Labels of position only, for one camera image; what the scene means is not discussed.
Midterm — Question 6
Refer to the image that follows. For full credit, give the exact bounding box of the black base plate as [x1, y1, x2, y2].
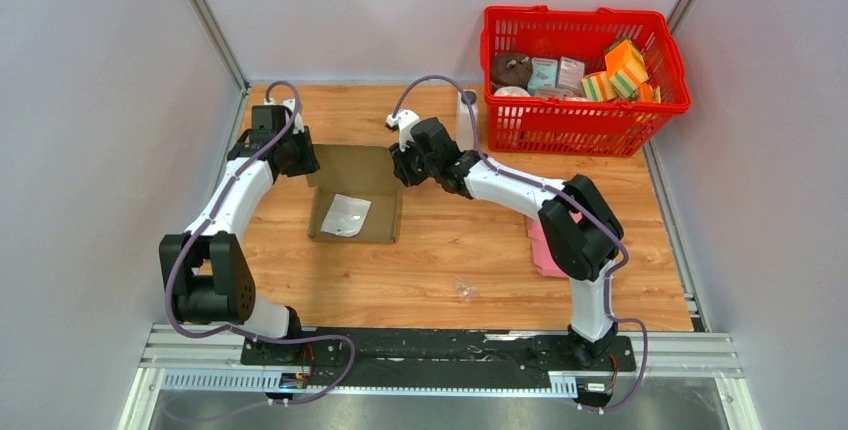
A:
[239, 326, 637, 392]

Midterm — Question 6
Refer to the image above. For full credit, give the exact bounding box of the small clear screw bag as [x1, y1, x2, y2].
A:
[454, 277, 478, 303]

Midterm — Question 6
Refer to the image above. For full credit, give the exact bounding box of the brown round item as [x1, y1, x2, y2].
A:
[490, 52, 533, 90]

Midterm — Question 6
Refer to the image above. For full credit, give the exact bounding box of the aluminium frame rail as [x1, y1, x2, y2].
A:
[119, 324, 760, 429]

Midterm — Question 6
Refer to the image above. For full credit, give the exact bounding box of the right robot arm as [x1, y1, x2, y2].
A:
[386, 110, 626, 369]

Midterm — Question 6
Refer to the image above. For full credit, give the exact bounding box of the white plastic bag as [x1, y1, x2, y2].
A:
[320, 194, 372, 238]

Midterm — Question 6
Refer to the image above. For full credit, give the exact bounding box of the white bottle black cap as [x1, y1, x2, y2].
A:
[455, 89, 479, 151]

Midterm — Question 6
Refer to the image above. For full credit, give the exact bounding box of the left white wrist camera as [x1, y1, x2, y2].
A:
[264, 98, 308, 134]

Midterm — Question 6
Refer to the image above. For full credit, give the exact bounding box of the grey pink small box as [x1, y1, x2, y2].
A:
[556, 57, 585, 95]

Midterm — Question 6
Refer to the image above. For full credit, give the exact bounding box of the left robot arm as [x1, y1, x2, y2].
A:
[159, 99, 320, 365]

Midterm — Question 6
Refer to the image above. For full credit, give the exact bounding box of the brown cardboard box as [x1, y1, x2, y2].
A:
[307, 144, 403, 244]

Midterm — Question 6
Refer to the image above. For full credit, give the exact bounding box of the white round lid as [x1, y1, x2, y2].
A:
[494, 86, 531, 98]

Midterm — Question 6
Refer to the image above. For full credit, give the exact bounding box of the striped sponge pack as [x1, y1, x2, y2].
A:
[581, 71, 618, 102]

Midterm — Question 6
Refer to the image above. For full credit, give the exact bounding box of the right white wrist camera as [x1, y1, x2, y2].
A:
[385, 109, 420, 151]

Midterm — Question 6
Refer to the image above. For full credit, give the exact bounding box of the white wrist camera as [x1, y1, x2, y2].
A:
[264, 98, 308, 134]
[385, 109, 420, 151]

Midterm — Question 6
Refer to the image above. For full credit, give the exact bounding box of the teal small box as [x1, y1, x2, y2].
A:
[526, 57, 559, 96]

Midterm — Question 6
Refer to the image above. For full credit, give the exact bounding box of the pink paper box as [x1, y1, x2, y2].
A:
[525, 217, 567, 278]

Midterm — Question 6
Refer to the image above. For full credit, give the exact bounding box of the red plastic basket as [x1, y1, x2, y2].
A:
[479, 5, 691, 157]

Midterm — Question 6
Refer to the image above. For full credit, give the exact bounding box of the orange green sponge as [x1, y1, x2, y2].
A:
[604, 37, 650, 99]

